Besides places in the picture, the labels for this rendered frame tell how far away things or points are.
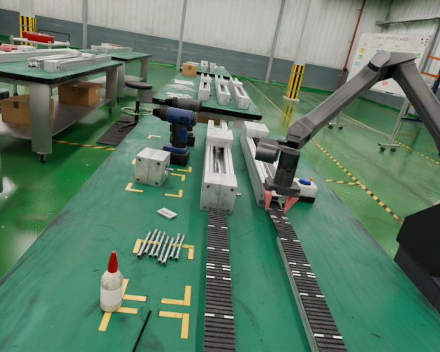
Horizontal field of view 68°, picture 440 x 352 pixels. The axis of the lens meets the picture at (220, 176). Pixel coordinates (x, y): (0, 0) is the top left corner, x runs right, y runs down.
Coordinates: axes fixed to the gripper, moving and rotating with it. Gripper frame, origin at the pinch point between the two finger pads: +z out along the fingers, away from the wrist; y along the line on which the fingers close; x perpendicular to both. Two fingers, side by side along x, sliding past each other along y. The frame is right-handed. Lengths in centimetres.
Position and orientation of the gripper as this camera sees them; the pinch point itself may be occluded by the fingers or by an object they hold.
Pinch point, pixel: (275, 209)
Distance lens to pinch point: 104.6
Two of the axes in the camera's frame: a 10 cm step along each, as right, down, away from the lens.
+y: -9.9, -1.5, -0.8
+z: -1.7, 9.2, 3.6
